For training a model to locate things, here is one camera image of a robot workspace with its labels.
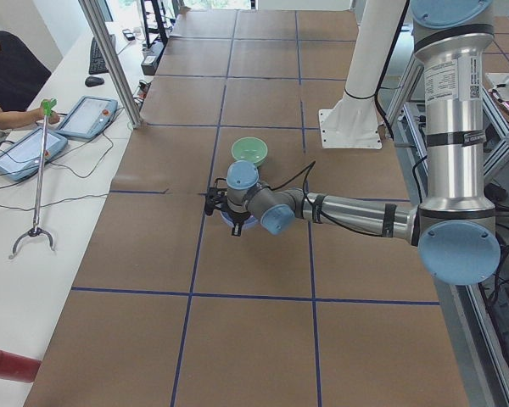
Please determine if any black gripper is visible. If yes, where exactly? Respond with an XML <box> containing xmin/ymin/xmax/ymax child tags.
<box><xmin>227</xmin><ymin>209</ymin><xmax>250</xmax><ymax>236</ymax></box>

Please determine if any blue bowl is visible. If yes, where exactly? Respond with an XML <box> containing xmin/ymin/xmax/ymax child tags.
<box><xmin>221</xmin><ymin>212</ymin><xmax>258</xmax><ymax>230</ymax></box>

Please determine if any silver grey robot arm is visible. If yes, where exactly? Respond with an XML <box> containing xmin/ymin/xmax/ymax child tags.
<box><xmin>216</xmin><ymin>1</ymin><xmax>501</xmax><ymax>285</ymax></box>

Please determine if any green bowl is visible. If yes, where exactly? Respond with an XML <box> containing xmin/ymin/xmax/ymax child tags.
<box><xmin>231</xmin><ymin>137</ymin><xmax>268</xmax><ymax>167</ymax></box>

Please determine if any person's hand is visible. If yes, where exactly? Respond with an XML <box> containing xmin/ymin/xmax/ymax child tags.
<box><xmin>34</xmin><ymin>106</ymin><xmax>60</xmax><ymax>125</ymax></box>

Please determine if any brown paper table cover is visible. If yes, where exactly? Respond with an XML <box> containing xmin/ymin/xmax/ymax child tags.
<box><xmin>26</xmin><ymin>10</ymin><xmax>468</xmax><ymax>406</ymax></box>

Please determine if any far teach pendant tablet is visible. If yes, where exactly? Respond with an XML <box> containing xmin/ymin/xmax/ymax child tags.
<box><xmin>56</xmin><ymin>96</ymin><xmax>118</xmax><ymax>140</ymax></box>

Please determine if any teach pendant tablet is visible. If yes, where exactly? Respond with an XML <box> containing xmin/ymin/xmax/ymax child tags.
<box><xmin>56</xmin><ymin>96</ymin><xmax>118</xmax><ymax>140</ymax></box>
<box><xmin>0</xmin><ymin>127</ymin><xmax>68</xmax><ymax>181</ymax></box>

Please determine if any white side desk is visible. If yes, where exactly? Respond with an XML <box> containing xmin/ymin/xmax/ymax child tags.
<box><xmin>0</xmin><ymin>16</ymin><xmax>183</xmax><ymax>382</ymax></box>

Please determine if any black computer mouse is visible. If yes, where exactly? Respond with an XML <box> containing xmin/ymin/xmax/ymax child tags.
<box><xmin>85</xmin><ymin>75</ymin><xmax>104</xmax><ymax>87</ymax></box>

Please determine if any black keyboard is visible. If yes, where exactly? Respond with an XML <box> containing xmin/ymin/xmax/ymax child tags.
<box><xmin>88</xmin><ymin>37</ymin><xmax>109</xmax><ymax>75</ymax></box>

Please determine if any near teach pendant tablet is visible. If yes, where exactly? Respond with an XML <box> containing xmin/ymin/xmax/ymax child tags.
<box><xmin>0</xmin><ymin>127</ymin><xmax>68</xmax><ymax>181</ymax></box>

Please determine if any red cylinder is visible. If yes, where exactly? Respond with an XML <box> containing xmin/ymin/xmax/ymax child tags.
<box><xmin>0</xmin><ymin>349</ymin><xmax>41</xmax><ymax>383</ymax></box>

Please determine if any person in black shirt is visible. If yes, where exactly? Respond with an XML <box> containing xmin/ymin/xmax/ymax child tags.
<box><xmin>0</xmin><ymin>31</ymin><xmax>51</xmax><ymax>131</ymax></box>

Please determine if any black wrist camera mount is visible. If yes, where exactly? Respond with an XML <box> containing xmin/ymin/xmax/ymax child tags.
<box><xmin>204</xmin><ymin>177</ymin><xmax>227</xmax><ymax>216</ymax></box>

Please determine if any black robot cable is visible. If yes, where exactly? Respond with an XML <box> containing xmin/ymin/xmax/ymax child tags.
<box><xmin>262</xmin><ymin>159</ymin><xmax>429</xmax><ymax>237</ymax></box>

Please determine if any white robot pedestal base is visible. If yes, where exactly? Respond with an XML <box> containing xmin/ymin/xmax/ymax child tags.
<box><xmin>319</xmin><ymin>0</ymin><xmax>408</xmax><ymax>149</ymax></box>

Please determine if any green handled reacher grabber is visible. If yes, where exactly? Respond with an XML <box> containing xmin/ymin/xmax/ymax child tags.
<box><xmin>8</xmin><ymin>98</ymin><xmax>59</xmax><ymax>260</ymax></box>

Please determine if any aluminium frame post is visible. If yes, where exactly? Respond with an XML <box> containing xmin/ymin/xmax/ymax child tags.
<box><xmin>78</xmin><ymin>0</ymin><xmax>142</xmax><ymax>129</ymax></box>

